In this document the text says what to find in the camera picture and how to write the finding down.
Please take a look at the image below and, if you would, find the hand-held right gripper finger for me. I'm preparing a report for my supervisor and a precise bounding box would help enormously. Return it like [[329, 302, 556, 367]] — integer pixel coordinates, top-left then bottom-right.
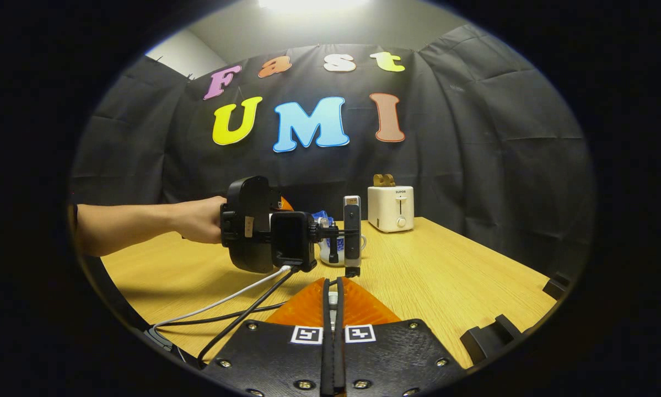
[[201, 277, 334, 397], [335, 276, 467, 397]]

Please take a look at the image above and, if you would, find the white blue-flowered teacup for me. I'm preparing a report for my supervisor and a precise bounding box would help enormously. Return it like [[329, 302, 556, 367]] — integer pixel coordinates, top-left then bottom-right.
[[318, 234, 367, 267]]

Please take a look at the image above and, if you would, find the white toaster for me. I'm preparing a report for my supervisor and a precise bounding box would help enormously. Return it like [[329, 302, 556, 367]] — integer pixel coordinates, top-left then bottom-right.
[[368, 186, 415, 233]]

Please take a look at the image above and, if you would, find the bright ceiling light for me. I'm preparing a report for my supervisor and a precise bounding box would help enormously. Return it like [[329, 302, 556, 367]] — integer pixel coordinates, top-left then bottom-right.
[[259, 0, 372, 12]]

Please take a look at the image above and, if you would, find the black backdrop cloth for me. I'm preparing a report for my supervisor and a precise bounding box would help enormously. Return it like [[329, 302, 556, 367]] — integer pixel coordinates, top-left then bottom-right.
[[71, 25, 593, 276]]

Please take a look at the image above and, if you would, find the white cable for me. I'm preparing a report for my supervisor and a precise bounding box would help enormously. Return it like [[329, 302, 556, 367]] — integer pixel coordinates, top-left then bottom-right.
[[151, 266, 292, 334]]

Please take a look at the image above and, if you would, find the black cable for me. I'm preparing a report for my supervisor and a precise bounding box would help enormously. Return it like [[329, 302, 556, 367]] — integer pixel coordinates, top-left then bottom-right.
[[153, 301, 287, 329], [197, 267, 300, 369]]

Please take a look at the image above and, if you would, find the black plastic bracket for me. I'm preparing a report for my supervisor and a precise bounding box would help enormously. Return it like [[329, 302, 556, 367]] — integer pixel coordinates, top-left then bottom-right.
[[542, 273, 571, 301], [460, 314, 524, 364]]

